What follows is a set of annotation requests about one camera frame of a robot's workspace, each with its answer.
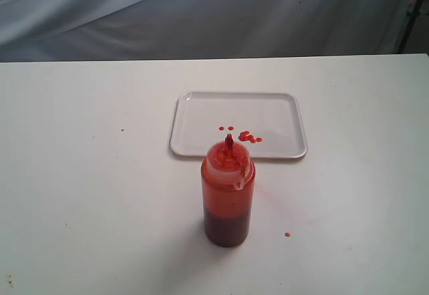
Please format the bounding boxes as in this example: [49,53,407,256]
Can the red sauce squeeze bottle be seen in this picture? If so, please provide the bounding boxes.
[200,133,256,247]

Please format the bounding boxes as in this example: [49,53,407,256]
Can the red sauce drops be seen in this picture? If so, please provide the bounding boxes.
[218,125,263,144]

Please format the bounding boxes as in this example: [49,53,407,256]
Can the white rectangular plastic tray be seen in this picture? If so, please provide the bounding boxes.
[170,91,308,160]

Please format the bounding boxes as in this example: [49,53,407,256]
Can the grey backdrop cloth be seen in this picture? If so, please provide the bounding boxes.
[1,0,410,62]

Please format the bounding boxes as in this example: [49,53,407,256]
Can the black stand pole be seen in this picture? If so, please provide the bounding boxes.
[396,0,425,54]

